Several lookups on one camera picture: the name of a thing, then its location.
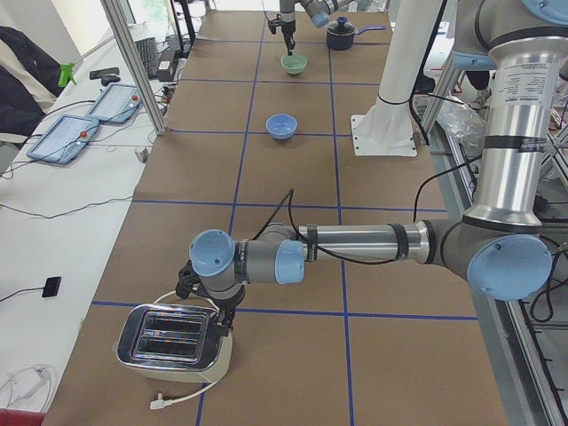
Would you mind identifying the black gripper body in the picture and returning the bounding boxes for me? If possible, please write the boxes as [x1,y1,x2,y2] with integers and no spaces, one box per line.
[267,12,296,41]
[175,261,245,324]

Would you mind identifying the green bowl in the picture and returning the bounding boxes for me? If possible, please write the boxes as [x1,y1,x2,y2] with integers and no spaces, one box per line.
[280,53,308,75]

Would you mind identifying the blue bowl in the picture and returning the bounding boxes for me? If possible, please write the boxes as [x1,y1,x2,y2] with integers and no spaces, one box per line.
[265,114,298,140]

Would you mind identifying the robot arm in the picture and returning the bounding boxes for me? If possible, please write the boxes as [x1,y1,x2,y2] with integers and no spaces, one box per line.
[266,0,351,56]
[175,1,567,335]

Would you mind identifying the dark blue saucepan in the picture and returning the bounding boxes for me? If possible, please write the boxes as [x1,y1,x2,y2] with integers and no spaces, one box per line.
[326,17,388,51]

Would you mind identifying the chrome and white toaster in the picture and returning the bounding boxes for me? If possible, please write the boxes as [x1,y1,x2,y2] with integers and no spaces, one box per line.
[116,304,233,383]

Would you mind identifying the white power plug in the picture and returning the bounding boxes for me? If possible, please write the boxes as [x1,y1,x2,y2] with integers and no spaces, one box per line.
[149,393,174,410]

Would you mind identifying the black keyboard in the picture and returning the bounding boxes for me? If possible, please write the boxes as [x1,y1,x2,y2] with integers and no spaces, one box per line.
[134,37,158,79]

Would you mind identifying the small black square device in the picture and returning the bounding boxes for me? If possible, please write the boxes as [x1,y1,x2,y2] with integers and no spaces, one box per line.
[42,276,61,298]

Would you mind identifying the blue teach pendant far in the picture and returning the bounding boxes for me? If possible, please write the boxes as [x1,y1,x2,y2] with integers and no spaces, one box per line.
[86,83,142,124]

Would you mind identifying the blue teach pendant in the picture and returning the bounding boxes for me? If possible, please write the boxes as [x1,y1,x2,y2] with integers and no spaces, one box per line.
[86,83,142,124]
[27,114,99,165]

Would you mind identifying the black computer mouse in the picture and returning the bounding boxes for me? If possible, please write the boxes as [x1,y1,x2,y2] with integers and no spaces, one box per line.
[100,74,121,87]

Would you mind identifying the green clamp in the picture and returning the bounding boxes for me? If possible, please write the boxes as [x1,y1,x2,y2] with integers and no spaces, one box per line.
[58,62,76,88]

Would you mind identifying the blue teach pendant near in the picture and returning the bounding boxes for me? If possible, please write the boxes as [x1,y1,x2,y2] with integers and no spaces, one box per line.
[27,114,99,165]

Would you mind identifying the black jacket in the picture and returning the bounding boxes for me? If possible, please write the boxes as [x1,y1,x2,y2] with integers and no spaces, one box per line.
[1,26,63,137]

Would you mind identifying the white toaster power cable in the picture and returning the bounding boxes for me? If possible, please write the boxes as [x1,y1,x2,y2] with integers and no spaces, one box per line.
[153,290,223,403]

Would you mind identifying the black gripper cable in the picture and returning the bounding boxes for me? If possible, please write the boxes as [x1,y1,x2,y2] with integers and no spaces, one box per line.
[248,104,568,323]

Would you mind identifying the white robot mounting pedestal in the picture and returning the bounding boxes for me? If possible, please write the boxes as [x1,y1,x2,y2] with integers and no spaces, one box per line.
[351,0,444,157]

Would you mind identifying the aluminium frame post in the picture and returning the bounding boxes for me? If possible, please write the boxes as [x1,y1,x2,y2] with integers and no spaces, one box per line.
[100,0,166,136]

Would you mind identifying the aluminium frame rail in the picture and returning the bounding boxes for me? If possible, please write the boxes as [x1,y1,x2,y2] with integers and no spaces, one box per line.
[422,60,567,425]

